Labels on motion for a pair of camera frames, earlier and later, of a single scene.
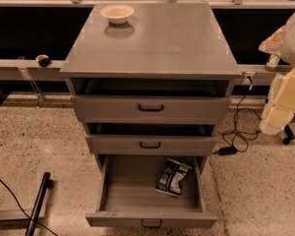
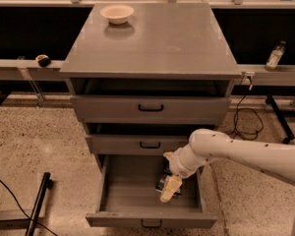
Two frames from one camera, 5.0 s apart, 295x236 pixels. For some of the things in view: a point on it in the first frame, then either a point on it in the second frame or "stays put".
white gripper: (294, 44) → (180, 166)
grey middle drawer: (150, 145) stays put
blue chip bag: (170, 178) stays put
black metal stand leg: (46, 184) stays put
